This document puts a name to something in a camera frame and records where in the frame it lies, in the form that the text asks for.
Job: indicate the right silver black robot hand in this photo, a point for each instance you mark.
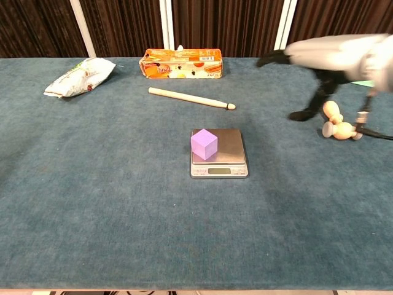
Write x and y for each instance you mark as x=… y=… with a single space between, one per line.
x=328 y=55

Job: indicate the purple cube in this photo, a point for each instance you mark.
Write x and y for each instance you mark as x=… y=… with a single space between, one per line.
x=204 y=144

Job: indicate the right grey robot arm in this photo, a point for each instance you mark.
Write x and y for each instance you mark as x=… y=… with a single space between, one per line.
x=382 y=61

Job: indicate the silver kitchen scale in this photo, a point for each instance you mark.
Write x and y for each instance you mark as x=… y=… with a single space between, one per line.
x=228 y=153

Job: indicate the dark brown curtain panel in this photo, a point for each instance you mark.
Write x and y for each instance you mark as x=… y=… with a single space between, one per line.
x=122 y=27
x=227 y=27
x=344 y=18
x=33 y=27

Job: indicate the green cloth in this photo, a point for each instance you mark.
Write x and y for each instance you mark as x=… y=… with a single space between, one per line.
x=363 y=83

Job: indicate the wooden peg figurine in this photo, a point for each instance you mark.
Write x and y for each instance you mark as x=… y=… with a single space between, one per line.
x=340 y=129

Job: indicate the wooden drumstick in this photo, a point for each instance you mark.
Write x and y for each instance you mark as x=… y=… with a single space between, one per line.
x=190 y=98

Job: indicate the orange tissue box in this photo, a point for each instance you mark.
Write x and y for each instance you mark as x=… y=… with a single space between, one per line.
x=181 y=64

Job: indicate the white tissue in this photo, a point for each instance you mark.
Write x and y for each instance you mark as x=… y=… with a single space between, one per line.
x=179 y=48

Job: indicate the white snack bag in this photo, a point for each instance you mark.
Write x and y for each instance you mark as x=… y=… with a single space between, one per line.
x=80 y=78

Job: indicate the blue table cloth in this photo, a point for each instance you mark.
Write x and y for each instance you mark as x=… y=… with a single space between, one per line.
x=122 y=199

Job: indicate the white frame post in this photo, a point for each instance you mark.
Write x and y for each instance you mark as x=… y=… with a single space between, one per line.
x=285 y=27
x=167 y=24
x=83 y=27

